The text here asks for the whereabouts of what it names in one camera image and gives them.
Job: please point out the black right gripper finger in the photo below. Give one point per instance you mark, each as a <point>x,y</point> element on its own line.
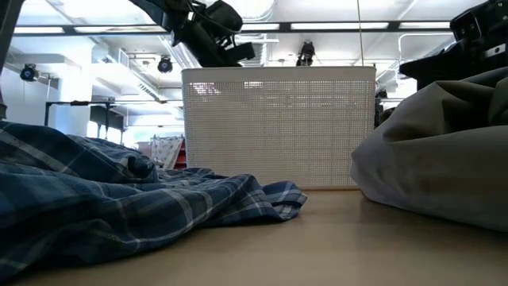
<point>432,65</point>

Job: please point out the grey olive garment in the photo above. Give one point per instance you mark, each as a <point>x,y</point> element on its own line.
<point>436,159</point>

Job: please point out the white perforated plastic basket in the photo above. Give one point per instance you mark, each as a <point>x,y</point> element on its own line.
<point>278,131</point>

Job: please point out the blue plaid shirt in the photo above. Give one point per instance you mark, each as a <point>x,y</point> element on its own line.
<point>79,198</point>

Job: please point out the black ceiling spotlight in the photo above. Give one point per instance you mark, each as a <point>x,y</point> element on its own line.
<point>28,73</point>
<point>164,64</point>

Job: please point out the thin hanging pole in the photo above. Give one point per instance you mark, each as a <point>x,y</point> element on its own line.
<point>359,39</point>

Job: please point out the white patterned cloth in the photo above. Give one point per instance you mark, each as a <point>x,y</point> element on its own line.
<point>166,151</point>

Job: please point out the black hanging camera mount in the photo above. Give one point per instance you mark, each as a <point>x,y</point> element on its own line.
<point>306,53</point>

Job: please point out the black metal rig frame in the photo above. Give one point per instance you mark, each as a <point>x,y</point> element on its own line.
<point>337,26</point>

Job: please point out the black background table frame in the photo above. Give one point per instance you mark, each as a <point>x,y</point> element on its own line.
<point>105,115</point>

